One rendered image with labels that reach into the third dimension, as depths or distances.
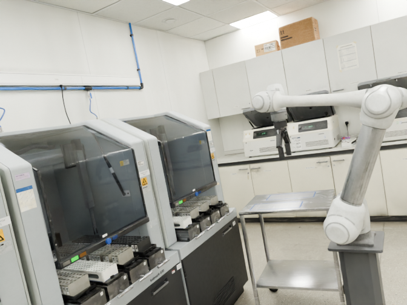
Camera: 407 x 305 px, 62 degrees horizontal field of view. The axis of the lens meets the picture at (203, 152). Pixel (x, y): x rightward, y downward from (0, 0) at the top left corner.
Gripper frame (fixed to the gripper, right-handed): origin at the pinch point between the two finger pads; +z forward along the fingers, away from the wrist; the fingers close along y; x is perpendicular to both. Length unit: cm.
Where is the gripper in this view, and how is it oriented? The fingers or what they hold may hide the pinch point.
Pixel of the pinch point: (285, 155)
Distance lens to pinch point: 198.9
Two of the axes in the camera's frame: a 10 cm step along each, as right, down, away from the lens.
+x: -8.5, 1.1, 5.2
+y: 5.0, -1.7, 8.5
